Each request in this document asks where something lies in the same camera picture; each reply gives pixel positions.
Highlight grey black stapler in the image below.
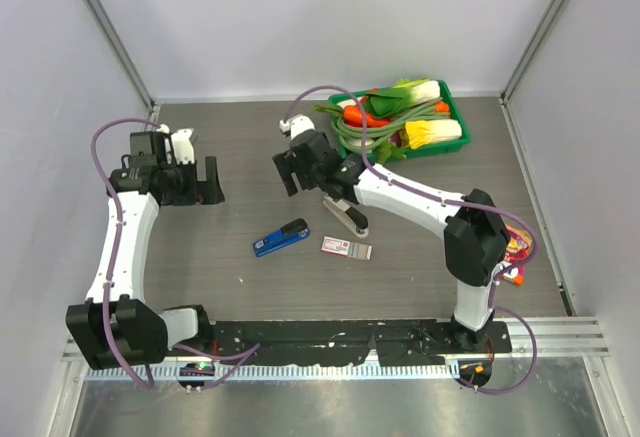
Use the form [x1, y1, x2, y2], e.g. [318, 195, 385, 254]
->
[323, 195, 369, 238]

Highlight blue stapler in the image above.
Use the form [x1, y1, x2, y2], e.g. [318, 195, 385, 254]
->
[253, 218, 311, 257]

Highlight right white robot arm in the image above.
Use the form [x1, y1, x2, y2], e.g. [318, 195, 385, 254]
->
[273, 130, 509, 352]

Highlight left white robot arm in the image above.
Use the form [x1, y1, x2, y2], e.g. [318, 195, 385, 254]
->
[65, 126, 225, 370]

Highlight toy white radish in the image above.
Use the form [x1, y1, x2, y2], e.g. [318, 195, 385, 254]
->
[340, 137, 376, 152]

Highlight toy green long beans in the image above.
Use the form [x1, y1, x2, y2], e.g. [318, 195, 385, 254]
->
[312, 99, 452, 146]

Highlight toy orange carrot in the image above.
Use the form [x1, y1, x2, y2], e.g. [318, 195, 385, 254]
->
[342, 105, 391, 128]

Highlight green plastic tray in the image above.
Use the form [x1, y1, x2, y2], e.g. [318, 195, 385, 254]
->
[325, 80, 471, 164]

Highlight toy bok choy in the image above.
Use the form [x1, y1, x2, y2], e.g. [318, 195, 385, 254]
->
[365, 78, 441, 117]

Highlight toy napa cabbage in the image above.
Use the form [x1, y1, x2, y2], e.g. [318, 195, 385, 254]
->
[402, 119, 462, 150]

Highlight colourful candy bag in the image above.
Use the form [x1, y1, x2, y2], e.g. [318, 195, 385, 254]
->
[502, 224, 533, 286]

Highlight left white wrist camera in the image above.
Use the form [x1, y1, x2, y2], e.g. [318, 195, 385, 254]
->
[157, 124, 196, 165]

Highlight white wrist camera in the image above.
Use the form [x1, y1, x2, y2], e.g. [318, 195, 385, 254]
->
[278, 114, 316, 140]
[157, 124, 196, 165]

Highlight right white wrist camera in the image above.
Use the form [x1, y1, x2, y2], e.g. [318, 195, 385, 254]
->
[278, 114, 316, 140]

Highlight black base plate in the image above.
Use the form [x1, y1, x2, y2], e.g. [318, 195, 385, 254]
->
[195, 319, 512, 367]

